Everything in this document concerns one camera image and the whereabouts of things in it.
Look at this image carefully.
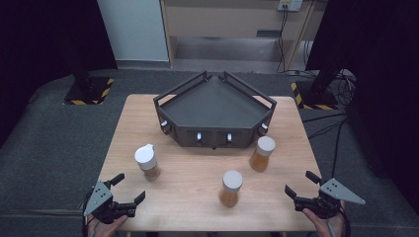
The person's right hand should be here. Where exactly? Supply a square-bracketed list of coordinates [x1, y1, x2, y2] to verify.
[301, 200, 347, 237]

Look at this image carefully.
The left hand-held gripper cable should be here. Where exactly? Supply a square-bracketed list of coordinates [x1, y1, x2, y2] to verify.
[81, 190, 97, 237]

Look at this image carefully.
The tangle of black cables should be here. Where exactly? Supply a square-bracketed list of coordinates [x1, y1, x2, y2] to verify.
[330, 69, 358, 107]

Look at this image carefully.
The black stand with striped base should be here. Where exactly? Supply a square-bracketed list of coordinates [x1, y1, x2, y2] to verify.
[290, 62, 347, 112]
[62, 48, 116, 107]

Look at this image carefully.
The dark curtain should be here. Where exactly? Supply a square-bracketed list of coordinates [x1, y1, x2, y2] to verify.
[305, 0, 419, 206]
[0, 0, 119, 147]

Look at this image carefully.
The dark grey corner rack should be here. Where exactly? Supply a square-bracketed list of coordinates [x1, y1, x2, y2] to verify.
[152, 70, 278, 150]

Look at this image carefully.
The wooden cabinet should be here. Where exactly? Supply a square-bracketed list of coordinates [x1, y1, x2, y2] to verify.
[160, 0, 320, 72]

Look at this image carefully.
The black power cable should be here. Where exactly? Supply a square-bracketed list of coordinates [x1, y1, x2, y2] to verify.
[276, 5, 289, 74]

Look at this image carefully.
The person's left hand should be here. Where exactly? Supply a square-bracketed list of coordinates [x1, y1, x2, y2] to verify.
[86, 214, 129, 237]

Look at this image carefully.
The right hand-held gripper cable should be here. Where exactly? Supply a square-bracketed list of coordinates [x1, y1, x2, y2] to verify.
[339, 205, 352, 237]

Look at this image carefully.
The spice jar with round lid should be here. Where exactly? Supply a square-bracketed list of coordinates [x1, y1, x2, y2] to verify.
[218, 170, 244, 208]
[248, 135, 277, 173]

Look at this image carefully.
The spice jar with flip lid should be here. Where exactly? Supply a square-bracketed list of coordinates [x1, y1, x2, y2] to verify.
[133, 143, 162, 182]

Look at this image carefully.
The black floor cable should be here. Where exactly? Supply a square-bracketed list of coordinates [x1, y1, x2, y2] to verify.
[301, 112, 350, 180]

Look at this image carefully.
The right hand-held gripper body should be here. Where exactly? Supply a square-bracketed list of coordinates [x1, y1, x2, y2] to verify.
[293, 178, 367, 220]

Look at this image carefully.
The white wall power outlet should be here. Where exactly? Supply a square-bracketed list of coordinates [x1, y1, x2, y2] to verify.
[277, 0, 303, 13]

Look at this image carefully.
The hand-held gripper cable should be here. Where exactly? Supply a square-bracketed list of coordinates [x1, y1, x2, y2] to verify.
[81, 190, 97, 237]
[339, 205, 352, 237]

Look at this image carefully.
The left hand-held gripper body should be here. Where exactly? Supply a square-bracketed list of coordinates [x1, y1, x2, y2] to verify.
[83, 180, 136, 225]

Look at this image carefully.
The white panel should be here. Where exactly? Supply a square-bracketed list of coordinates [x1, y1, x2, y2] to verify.
[97, 0, 170, 63]

